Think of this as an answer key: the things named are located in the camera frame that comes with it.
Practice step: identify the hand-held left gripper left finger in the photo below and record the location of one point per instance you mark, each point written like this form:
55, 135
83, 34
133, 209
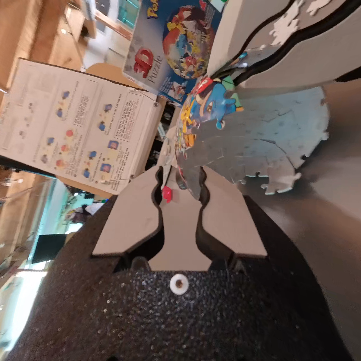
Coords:
129, 225

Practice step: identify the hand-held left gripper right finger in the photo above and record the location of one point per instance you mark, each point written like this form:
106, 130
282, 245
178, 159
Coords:
228, 225

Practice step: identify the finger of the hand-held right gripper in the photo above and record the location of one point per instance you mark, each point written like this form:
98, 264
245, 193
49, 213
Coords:
324, 56
242, 22

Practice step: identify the colourful puzzle ball shell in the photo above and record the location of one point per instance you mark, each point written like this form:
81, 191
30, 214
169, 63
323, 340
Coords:
253, 141

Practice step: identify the blue puzzle box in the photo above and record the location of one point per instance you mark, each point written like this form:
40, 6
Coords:
158, 56

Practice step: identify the small red plastic piece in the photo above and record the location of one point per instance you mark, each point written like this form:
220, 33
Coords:
167, 193

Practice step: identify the black flat panel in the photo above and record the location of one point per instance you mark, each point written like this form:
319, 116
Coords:
48, 248

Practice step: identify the white instruction sheet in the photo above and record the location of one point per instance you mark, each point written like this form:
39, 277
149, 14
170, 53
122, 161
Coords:
70, 118

